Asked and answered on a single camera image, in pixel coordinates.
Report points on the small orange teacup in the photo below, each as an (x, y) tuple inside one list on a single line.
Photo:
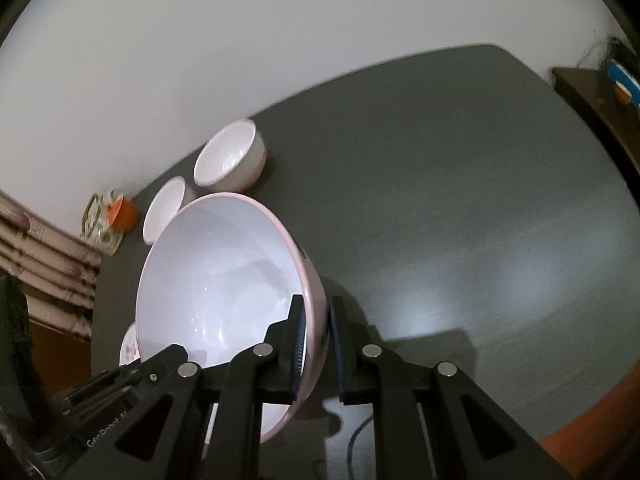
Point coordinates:
[(623, 95)]

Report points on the floral ceramic teapot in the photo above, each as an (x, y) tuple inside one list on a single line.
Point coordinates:
[(97, 230)]

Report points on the white bowl with blue print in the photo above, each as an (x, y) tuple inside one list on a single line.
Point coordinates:
[(162, 212)]

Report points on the beige patterned curtain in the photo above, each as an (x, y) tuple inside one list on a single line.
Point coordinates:
[(45, 255)]

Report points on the pink bowl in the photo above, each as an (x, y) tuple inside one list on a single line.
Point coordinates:
[(215, 280)]

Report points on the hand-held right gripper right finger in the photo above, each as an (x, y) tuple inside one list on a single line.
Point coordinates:
[(335, 350)]

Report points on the blue box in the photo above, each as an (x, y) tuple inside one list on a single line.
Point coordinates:
[(625, 77)]

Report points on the dark wooden side cabinet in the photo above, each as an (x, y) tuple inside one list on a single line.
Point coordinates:
[(595, 105)]

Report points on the white plate with pink flower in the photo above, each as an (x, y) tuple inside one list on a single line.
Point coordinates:
[(130, 347)]

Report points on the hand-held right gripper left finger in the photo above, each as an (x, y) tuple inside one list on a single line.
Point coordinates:
[(300, 345)]

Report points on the orange cup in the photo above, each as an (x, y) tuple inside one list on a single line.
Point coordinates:
[(124, 214)]

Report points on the white bowl with grey print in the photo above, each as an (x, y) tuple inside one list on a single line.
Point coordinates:
[(225, 157)]

